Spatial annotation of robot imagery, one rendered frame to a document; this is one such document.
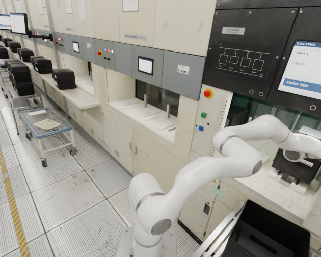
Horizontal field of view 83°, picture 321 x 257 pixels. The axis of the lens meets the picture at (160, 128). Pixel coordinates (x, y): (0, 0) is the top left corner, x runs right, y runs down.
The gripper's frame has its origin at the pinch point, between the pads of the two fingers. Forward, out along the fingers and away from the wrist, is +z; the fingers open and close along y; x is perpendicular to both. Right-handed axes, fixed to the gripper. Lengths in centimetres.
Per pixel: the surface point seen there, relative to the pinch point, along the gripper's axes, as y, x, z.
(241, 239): 0, -42, -59
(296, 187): 6.8, -29.2, -11.1
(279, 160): -7.0, -18.1, -10.0
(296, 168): 2.3, -18.0, -9.6
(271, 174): -7.7, -28.8, -11.5
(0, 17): -506, 52, -108
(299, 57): -13, 43, -32
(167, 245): -21, -43, -90
